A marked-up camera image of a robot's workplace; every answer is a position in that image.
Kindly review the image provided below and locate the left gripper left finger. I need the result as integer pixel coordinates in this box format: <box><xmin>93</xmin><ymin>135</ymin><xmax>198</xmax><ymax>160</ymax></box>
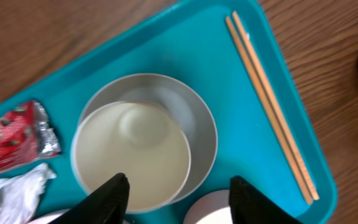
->
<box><xmin>51</xmin><ymin>173</ymin><xmax>130</xmax><ymax>224</ymax></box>

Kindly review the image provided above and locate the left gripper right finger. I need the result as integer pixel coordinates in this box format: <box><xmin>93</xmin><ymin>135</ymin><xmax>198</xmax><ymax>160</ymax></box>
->
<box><xmin>229</xmin><ymin>175</ymin><xmax>301</xmax><ymax>224</ymax></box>

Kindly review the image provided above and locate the white paper cup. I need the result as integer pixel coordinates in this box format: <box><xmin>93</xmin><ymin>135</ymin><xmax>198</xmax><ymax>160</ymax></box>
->
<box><xmin>71</xmin><ymin>101</ymin><xmax>191</xmax><ymax>213</ymax></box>

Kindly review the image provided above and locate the grey bowl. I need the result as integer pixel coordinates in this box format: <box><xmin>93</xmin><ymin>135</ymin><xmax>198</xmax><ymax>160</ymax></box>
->
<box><xmin>78</xmin><ymin>73</ymin><xmax>218</xmax><ymax>203</ymax></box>

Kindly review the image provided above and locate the large white plate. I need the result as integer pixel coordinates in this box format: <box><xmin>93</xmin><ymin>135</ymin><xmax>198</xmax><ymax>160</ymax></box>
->
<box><xmin>28</xmin><ymin>209</ymin><xmax>68</xmax><ymax>224</ymax></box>

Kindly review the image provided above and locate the crumpled white napkin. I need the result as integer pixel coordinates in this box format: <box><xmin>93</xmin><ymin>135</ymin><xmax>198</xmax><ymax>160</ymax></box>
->
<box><xmin>0</xmin><ymin>163</ymin><xmax>57</xmax><ymax>224</ymax></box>

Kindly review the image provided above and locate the red foil snack wrapper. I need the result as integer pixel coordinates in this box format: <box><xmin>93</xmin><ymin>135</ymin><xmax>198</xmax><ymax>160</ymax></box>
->
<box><xmin>0</xmin><ymin>100</ymin><xmax>61</xmax><ymax>174</ymax></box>

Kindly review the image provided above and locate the right wooden chopstick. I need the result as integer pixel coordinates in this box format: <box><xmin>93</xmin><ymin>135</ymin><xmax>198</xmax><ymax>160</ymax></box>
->
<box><xmin>232</xmin><ymin>11</ymin><xmax>319</xmax><ymax>204</ymax></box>

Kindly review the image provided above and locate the teal plastic tray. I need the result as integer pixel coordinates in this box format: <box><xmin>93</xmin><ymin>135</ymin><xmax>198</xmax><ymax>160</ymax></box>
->
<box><xmin>0</xmin><ymin>1</ymin><xmax>337</xmax><ymax>223</ymax></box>

